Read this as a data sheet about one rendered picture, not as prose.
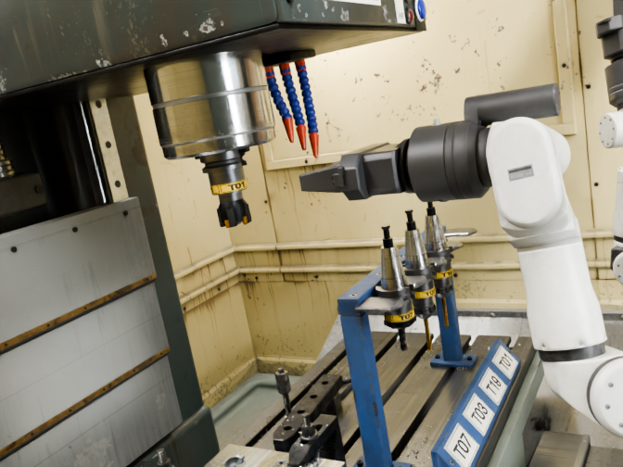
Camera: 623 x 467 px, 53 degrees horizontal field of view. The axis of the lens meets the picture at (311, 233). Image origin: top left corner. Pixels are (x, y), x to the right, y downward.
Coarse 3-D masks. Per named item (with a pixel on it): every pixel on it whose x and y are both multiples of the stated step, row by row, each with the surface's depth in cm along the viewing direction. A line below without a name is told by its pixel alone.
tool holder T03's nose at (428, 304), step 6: (414, 300) 113; (420, 300) 112; (426, 300) 112; (432, 300) 113; (414, 306) 114; (420, 306) 113; (426, 306) 112; (432, 306) 113; (414, 312) 114; (420, 312) 113; (426, 312) 113; (432, 312) 113; (420, 318) 114; (426, 318) 114
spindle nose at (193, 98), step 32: (160, 64) 77; (192, 64) 76; (224, 64) 77; (256, 64) 81; (160, 96) 79; (192, 96) 77; (224, 96) 78; (256, 96) 80; (160, 128) 81; (192, 128) 78; (224, 128) 78; (256, 128) 80
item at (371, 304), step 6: (366, 300) 101; (372, 300) 101; (378, 300) 100; (384, 300) 100; (390, 300) 99; (396, 300) 99; (402, 300) 99; (360, 306) 99; (366, 306) 99; (372, 306) 98; (378, 306) 98; (384, 306) 97; (390, 306) 97; (396, 306) 97; (402, 306) 97
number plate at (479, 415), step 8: (472, 400) 116; (480, 400) 118; (472, 408) 114; (480, 408) 116; (488, 408) 117; (464, 416) 112; (472, 416) 113; (480, 416) 114; (488, 416) 116; (472, 424) 112; (480, 424) 112; (488, 424) 114; (480, 432) 111
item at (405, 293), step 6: (408, 282) 104; (378, 288) 103; (402, 288) 101; (408, 288) 101; (378, 294) 103; (384, 294) 101; (390, 294) 101; (396, 294) 101; (402, 294) 101; (408, 294) 102; (414, 294) 103; (408, 300) 101
